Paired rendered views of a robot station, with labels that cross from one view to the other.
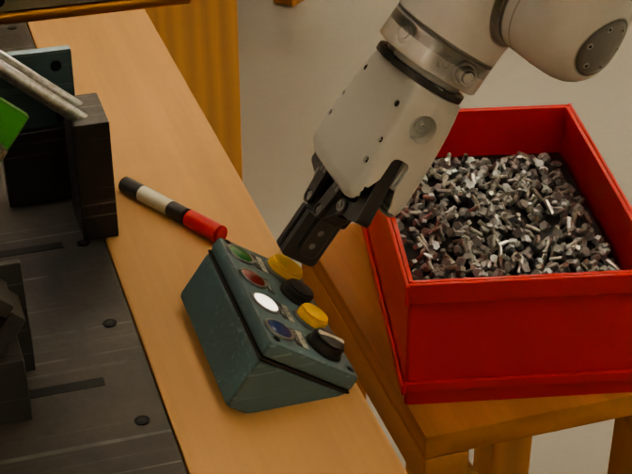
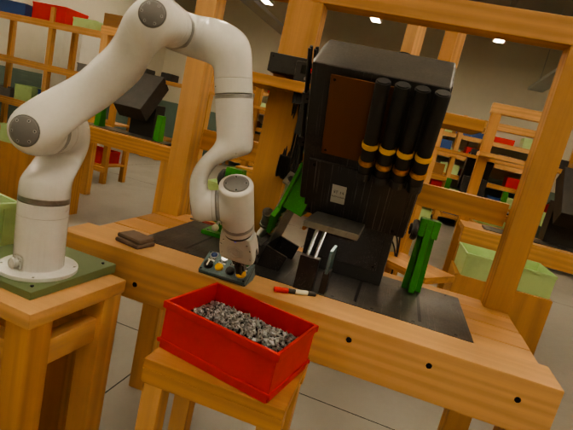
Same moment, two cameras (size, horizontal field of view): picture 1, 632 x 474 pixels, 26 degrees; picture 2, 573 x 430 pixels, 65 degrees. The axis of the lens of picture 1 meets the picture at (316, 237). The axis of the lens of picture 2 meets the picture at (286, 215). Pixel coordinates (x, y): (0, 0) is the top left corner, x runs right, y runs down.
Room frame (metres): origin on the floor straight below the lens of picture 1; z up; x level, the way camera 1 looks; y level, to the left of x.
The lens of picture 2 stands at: (1.61, -1.02, 1.38)
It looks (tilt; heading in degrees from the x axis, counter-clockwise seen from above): 11 degrees down; 120
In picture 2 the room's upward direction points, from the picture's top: 13 degrees clockwise
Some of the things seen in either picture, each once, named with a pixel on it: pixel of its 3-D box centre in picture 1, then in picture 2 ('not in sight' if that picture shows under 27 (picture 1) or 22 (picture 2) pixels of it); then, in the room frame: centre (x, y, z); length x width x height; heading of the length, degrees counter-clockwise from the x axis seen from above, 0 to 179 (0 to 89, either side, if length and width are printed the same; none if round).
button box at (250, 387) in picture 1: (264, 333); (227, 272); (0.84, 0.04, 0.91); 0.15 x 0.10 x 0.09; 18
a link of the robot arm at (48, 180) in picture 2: not in sight; (55, 153); (0.51, -0.34, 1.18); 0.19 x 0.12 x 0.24; 120
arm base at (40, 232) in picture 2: not in sight; (41, 235); (0.53, -0.36, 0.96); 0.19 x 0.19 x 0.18
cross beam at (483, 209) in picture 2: not in sight; (343, 174); (0.82, 0.73, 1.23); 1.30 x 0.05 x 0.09; 18
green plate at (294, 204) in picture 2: not in sight; (300, 192); (0.88, 0.30, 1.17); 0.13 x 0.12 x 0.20; 18
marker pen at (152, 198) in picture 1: (171, 209); (295, 291); (1.03, 0.13, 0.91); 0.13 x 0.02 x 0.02; 46
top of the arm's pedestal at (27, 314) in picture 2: not in sight; (36, 282); (0.53, -0.36, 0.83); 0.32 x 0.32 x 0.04; 12
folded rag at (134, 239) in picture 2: not in sight; (136, 239); (0.52, -0.04, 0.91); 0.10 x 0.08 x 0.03; 5
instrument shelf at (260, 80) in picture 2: not in sight; (358, 102); (0.85, 0.63, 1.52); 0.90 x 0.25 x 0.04; 18
